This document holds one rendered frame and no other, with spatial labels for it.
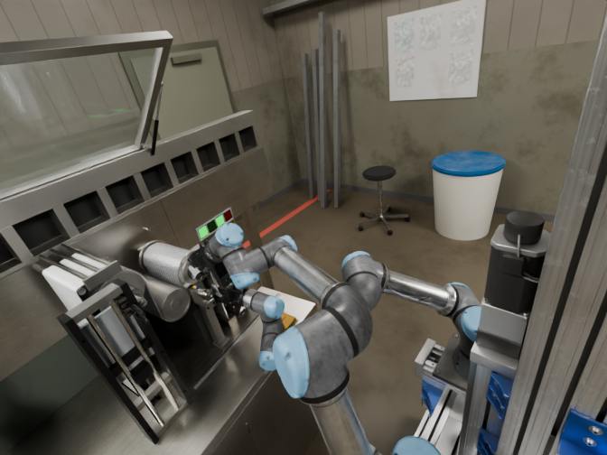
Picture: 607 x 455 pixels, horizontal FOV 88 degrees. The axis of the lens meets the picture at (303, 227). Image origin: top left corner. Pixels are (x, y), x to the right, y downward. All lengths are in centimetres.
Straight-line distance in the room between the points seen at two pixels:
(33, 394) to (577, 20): 398
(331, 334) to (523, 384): 37
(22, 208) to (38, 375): 59
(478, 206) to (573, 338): 274
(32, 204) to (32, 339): 46
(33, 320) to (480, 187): 312
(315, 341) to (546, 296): 38
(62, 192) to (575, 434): 150
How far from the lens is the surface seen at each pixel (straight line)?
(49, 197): 137
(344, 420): 73
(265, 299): 118
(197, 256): 112
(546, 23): 361
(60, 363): 155
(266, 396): 143
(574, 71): 361
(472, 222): 343
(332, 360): 64
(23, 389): 154
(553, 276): 60
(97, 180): 142
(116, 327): 106
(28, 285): 140
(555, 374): 74
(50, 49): 100
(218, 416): 125
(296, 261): 87
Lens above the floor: 190
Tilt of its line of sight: 29 degrees down
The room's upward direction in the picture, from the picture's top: 11 degrees counter-clockwise
